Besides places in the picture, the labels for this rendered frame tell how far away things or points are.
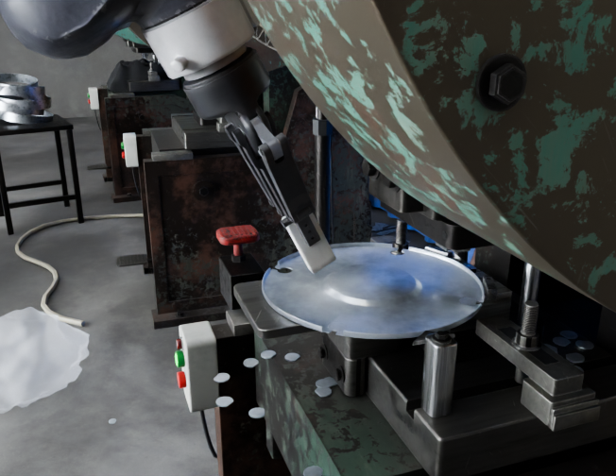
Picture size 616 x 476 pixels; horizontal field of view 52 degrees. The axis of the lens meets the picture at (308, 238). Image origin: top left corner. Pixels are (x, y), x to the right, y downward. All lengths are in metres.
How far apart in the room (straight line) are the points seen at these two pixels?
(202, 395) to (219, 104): 0.62
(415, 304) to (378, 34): 0.57
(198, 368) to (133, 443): 0.85
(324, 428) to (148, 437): 1.14
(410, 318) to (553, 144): 0.49
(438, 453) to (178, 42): 0.48
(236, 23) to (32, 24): 0.16
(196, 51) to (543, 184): 0.34
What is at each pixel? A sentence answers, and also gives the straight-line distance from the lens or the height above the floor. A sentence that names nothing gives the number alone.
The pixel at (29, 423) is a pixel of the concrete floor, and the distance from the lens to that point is 2.06.
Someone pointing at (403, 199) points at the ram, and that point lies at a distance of 0.77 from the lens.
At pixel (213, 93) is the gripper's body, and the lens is 0.57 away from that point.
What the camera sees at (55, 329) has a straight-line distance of 2.19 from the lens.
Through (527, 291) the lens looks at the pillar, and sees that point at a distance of 0.87.
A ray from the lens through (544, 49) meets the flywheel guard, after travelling 0.29.
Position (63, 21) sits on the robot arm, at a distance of 0.56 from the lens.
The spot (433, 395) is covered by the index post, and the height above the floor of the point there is 0.73.
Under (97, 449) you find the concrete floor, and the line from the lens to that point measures 1.90.
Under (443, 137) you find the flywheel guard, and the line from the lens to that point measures 0.27.
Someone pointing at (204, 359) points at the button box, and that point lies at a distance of 1.05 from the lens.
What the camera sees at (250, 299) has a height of 0.78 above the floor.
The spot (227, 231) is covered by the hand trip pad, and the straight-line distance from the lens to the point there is 1.11.
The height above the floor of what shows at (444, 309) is 0.78.
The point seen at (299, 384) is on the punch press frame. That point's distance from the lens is 0.88.
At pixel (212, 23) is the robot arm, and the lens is 0.55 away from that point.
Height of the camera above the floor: 1.13
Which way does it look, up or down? 20 degrees down
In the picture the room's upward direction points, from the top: straight up
